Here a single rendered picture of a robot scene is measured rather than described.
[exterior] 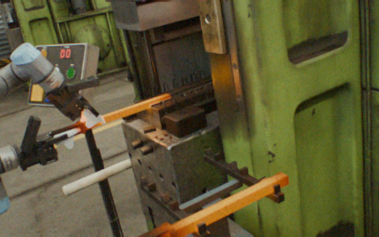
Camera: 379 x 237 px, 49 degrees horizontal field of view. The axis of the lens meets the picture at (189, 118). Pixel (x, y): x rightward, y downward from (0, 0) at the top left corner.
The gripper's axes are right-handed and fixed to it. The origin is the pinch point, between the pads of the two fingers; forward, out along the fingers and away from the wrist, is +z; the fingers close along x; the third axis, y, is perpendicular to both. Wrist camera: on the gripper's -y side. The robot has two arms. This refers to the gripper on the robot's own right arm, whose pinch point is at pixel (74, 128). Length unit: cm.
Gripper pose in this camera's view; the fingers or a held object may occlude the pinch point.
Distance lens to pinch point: 144.8
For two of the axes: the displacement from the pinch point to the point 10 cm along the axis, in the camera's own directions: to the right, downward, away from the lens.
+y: 1.6, 9.2, 3.5
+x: 5.4, 2.1, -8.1
